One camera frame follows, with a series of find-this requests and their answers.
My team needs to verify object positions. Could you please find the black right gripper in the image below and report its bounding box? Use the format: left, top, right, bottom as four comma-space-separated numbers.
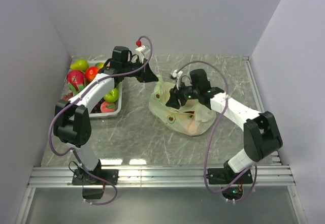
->
166, 79, 200, 110

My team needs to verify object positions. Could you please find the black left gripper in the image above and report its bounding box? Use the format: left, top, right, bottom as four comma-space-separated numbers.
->
122, 58, 159, 83

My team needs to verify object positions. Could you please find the pale green avocado plastic bag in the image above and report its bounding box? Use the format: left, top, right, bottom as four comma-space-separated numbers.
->
149, 75, 217, 135

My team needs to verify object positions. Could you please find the orange fake peach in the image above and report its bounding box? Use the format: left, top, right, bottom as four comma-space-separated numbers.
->
187, 120, 201, 136

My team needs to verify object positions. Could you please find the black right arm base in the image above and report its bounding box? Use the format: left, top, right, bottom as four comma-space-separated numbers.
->
206, 167, 257, 204

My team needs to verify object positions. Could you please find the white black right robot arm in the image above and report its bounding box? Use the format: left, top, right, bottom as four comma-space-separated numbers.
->
166, 69, 283, 183

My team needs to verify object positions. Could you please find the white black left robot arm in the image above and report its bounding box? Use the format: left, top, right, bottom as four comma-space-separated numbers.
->
48, 45, 158, 184

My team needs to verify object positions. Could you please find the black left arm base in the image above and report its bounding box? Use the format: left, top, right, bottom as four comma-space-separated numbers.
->
72, 168, 118, 205

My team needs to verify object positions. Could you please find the green fake apple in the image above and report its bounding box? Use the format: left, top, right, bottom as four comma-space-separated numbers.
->
103, 88, 119, 103

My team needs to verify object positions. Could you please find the green yellow fake mango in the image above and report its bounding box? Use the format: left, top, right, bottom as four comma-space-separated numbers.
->
95, 62, 105, 69

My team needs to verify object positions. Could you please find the pink flat fake peach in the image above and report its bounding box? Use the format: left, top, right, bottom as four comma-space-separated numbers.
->
100, 101, 116, 113

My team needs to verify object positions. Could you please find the red fake apple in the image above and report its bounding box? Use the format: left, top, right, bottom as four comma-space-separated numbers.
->
84, 66, 99, 82

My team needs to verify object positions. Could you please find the green yellow fake pear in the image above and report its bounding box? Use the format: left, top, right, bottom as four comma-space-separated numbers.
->
70, 59, 89, 72

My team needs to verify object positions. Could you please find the pink fake dragon fruit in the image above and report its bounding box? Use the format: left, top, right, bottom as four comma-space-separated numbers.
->
66, 70, 87, 95

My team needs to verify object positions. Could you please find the red fake grape bunch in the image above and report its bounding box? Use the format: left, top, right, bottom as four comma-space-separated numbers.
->
62, 92, 73, 101

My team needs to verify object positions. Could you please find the dark red grape bunch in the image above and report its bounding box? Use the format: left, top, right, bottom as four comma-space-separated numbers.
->
91, 102, 102, 113

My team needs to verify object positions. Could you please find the white plastic fruit bin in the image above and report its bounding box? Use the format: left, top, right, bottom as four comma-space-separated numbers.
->
65, 59, 124, 119

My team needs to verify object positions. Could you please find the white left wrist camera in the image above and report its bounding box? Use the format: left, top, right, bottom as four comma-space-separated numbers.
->
135, 45, 151, 63

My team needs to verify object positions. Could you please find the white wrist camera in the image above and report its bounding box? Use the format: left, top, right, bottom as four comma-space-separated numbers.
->
135, 45, 151, 63
170, 70, 183, 89

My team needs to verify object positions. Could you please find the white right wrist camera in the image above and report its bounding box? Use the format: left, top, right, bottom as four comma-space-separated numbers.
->
170, 70, 183, 89

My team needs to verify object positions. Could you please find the aluminium mounting rail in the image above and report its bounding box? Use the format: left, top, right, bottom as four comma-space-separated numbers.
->
27, 165, 296, 188

